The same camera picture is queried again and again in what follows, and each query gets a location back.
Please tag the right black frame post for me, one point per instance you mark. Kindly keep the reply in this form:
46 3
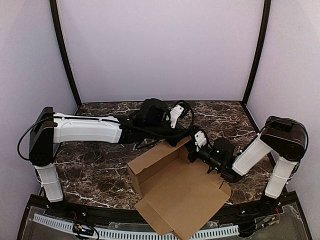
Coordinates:
258 51

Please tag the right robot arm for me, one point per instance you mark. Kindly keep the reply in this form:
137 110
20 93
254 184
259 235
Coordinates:
286 137

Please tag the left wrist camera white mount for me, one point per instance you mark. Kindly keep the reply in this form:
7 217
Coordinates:
180 110

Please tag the left black frame post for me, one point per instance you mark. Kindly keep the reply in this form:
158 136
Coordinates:
63 51

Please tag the small electronics board left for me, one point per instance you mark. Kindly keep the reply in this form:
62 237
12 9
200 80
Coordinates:
82 229

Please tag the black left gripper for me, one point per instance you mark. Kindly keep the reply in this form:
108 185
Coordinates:
172 137

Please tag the brown cardboard box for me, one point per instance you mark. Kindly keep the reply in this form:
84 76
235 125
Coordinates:
178 196

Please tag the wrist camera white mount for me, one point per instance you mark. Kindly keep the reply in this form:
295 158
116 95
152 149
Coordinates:
200 139
180 110

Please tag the black front rail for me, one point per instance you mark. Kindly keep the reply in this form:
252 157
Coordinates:
246 215

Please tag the small electronics board right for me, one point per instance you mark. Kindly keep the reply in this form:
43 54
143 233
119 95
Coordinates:
271 221

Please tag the black frame post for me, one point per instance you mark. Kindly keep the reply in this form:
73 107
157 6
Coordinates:
258 51
63 51

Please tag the small electronics board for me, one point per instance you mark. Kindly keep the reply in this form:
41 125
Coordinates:
271 221
82 229

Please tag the white slotted cable duct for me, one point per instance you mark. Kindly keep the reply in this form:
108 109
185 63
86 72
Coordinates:
101 233

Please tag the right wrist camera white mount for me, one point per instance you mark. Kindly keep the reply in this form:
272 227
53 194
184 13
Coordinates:
200 139

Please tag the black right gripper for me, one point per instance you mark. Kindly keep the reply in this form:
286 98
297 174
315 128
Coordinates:
192 153

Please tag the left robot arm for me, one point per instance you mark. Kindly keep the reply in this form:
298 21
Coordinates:
154 120

